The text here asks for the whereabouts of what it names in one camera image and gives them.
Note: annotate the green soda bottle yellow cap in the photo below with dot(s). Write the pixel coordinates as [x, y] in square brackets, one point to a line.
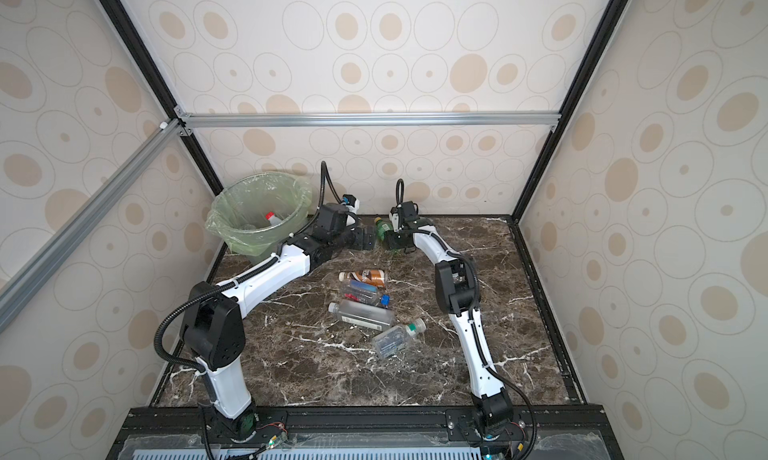
[384, 231]

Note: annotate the green-lined mesh waste bin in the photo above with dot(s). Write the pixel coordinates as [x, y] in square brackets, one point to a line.
[237, 214]

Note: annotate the clear small bottle green-white cap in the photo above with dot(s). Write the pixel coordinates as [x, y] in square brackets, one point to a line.
[397, 338]

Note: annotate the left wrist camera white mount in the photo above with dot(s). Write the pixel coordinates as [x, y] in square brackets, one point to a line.
[351, 202]

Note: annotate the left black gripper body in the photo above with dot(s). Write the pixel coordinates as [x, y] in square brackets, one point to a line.
[351, 240]

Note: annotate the diagonal aluminium rail left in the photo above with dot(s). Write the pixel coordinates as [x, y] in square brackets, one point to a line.
[22, 288]

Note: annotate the brown Nescafe bottle near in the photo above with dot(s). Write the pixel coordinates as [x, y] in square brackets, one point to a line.
[375, 277]

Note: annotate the clear crushed bottle blue cap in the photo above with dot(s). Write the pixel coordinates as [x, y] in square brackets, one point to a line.
[364, 293]

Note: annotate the clear square bottle white cap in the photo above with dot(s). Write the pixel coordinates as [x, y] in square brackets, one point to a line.
[362, 315]

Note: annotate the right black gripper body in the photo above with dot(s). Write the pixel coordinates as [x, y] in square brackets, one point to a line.
[396, 238]

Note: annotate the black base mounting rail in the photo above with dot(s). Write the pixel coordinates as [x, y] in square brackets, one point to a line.
[420, 432]

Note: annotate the horizontal aluminium rail back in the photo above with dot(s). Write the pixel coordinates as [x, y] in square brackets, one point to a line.
[357, 120]

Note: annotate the white red-capped milk bottle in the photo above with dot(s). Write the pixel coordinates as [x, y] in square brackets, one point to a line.
[273, 219]

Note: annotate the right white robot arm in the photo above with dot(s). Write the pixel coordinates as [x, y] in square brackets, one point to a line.
[497, 401]

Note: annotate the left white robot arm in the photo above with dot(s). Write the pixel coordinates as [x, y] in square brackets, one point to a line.
[206, 333]

